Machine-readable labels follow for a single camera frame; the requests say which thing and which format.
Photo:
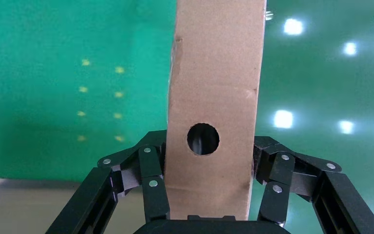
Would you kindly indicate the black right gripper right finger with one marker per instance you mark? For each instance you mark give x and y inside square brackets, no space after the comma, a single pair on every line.
[274,203]

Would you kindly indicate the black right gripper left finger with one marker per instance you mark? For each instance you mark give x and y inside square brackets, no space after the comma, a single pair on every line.
[154,200]

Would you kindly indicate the small cardboard box with hole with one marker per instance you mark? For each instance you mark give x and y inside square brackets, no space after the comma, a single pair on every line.
[216,80]

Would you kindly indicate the yellow dot sticker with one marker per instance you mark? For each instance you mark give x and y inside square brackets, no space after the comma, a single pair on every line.
[83,89]
[81,113]
[81,138]

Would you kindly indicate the green tablecloth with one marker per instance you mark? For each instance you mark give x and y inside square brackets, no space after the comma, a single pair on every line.
[45,97]

